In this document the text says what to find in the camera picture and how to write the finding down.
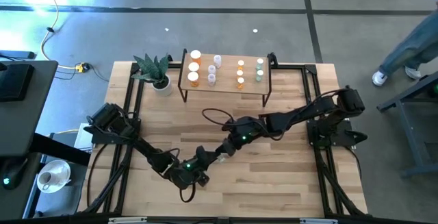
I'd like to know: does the black cable bundle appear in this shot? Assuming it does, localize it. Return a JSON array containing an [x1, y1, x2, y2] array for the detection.
[[83, 144, 135, 215], [314, 147, 364, 216]]

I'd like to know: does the white cup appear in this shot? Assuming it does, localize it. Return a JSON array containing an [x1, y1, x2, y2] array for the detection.
[[37, 171, 53, 190]]

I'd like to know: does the black desk crossbar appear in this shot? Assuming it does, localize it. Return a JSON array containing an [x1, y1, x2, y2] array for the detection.
[[31, 132, 92, 167]]

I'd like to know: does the black aluminium rig frame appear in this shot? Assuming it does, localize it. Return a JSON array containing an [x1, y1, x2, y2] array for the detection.
[[77, 60, 370, 224]]

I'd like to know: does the wooden shelf black metal frame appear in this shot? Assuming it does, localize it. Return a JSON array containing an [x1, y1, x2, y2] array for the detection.
[[177, 48, 279, 108]]

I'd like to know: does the white paper box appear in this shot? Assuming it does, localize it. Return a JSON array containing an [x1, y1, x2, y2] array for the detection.
[[73, 123, 95, 151]]

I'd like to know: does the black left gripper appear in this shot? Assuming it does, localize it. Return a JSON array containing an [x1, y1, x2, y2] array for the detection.
[[169, 145, 223, 191]]

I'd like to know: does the green plant in white pot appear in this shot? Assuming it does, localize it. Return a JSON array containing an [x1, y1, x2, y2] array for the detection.
[[131, 53, 175, 98]]

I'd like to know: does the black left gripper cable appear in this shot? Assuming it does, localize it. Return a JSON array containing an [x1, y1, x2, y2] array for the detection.
[[163, 147, 198, 204]]

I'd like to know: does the silver metal bracket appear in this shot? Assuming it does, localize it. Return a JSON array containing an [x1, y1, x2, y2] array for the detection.
[[300, 218, 339, 224], [108, 217, 148, 224]]

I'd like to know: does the black flat box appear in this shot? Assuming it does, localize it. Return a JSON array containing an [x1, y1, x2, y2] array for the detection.
[[0, 62, 35, 102]]

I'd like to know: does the person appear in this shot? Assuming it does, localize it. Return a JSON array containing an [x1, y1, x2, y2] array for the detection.
[[372, 0, 438, 88]]

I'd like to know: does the grey metal trolley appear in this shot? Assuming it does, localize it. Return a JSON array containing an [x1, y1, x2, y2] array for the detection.
[[376, 69, 438, 179]]

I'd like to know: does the dark grey desk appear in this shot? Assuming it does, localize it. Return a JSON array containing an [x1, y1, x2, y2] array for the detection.
[[0, 59, 59, 221]]

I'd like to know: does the black computer mouse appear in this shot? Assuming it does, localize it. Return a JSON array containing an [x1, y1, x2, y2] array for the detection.
[[0, 158, 29, 190]]

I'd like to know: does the white floor cable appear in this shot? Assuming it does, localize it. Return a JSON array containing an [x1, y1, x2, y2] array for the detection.
[[36, 0, 78, 71]]

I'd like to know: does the black slim bar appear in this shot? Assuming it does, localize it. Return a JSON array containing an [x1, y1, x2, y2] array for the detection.
[[0, 49, 37, 60]]

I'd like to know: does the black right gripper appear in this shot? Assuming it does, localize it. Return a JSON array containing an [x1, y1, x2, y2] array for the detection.
[[218, 115, 267, 162]]

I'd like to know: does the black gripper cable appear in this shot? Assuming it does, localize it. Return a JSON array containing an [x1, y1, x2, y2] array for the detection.
[[163, 147, 198, 204], [201, 107, 237, 128]]

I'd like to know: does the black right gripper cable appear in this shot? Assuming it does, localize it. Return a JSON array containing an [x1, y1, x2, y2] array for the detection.
[[201, 107, 237, 128]]

